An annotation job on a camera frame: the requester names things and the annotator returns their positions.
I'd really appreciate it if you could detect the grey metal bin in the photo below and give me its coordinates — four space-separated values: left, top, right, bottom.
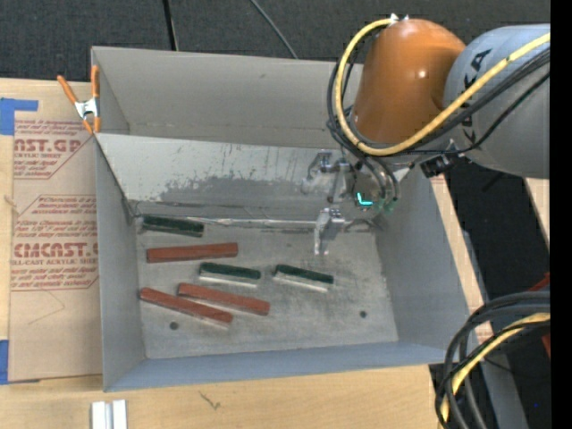
90 46 475 393

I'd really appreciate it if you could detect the dark green flat block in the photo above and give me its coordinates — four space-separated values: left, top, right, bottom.
272 264 336 294
198 261 263 290
139 214 206 239

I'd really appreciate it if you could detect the red-brown flat block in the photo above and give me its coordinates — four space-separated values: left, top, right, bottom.
139 286 235 328
176 282 272 317
146 241 240 265

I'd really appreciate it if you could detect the brown cardboard board, red print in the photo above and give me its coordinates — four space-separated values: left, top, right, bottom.
0 77 105 384

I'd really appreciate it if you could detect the black cylinder on white bracket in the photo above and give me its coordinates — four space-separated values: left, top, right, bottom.
396 153 456 183

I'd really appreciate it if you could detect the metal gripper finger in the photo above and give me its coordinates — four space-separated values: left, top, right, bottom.
314 208 347 257
300 150 337 197

